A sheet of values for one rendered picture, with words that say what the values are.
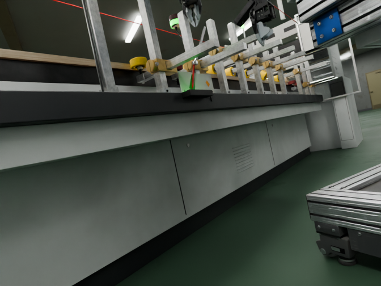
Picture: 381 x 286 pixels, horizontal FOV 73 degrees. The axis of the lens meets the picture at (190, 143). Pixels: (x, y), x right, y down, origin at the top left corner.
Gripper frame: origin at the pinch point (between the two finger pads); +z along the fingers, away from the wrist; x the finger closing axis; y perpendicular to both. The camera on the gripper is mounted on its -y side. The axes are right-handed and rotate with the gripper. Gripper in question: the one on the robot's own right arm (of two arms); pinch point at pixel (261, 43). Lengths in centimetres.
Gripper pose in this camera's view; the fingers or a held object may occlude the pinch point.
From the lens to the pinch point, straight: 119.8
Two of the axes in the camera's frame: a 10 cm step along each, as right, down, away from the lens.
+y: 7.6, -1.6, -6.3
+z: 2.1, 9.8, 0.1
